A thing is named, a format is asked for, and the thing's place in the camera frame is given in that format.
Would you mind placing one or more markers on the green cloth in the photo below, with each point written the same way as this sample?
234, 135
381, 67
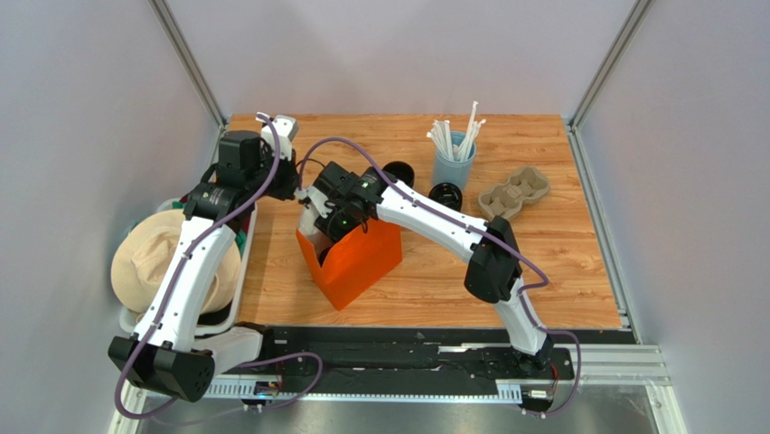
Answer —
240, 240

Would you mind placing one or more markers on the beige hat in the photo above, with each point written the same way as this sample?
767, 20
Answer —
142, 259

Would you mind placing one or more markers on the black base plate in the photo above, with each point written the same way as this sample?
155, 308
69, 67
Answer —
406, 361

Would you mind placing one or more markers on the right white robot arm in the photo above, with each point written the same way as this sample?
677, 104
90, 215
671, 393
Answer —
488, 248

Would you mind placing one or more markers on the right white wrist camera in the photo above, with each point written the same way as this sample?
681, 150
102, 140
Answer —
314, 201

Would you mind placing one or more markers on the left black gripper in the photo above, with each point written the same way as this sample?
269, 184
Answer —
292, 178

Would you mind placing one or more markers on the light blue straw holder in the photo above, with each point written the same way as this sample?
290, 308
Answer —
450, 171

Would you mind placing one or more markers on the single brown plastic cup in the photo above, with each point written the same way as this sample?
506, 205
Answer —
323, 255

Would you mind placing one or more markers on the orange paper bag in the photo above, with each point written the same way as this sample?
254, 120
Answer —
354, 264

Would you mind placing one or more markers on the black lid stack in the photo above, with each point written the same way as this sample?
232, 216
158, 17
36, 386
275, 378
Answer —
447, 194

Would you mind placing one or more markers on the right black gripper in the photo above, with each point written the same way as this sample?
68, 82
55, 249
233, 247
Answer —
324, 225

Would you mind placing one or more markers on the white plastic tray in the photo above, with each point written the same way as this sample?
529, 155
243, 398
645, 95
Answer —
212, 323

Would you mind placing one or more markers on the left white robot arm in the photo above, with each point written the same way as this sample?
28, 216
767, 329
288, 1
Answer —
162, 354

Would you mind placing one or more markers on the bottom pulp cup carrier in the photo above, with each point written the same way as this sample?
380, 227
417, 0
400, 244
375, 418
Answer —
524, 185

